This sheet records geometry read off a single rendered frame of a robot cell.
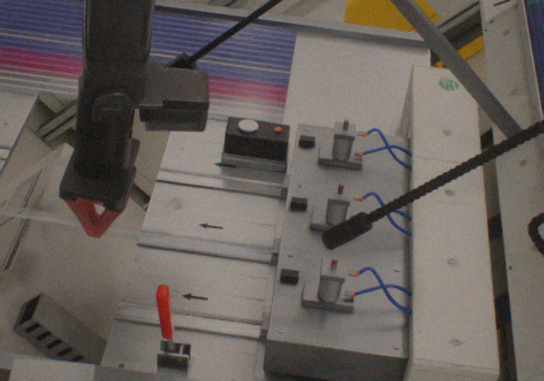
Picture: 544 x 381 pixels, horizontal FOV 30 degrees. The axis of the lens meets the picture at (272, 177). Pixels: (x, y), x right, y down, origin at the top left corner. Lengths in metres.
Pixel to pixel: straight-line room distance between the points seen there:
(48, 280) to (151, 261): 0.46
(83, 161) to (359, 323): 0.32
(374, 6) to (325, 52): 2.87
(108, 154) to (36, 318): 0.46
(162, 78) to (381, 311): 0.31
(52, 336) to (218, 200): 0.38
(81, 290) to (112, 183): 0.55
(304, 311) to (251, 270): 0.13
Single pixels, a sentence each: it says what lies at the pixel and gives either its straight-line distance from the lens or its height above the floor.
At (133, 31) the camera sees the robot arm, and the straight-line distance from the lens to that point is 0.86.
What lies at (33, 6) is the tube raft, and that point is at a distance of 1.50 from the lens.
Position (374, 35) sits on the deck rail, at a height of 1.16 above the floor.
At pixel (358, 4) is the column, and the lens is 4.32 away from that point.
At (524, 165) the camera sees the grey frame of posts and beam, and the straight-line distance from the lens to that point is 1.12.
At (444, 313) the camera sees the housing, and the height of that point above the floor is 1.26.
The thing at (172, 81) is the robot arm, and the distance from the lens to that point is 0.99.
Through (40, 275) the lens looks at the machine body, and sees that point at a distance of 1.54.
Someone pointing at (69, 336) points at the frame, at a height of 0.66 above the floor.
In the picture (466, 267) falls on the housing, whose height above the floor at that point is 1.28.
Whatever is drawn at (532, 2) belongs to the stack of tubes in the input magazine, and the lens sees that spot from 1.30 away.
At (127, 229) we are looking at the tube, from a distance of 1.12.
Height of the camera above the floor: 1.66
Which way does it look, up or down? 29 degrees down
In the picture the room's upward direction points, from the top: 59 degrees clockwise
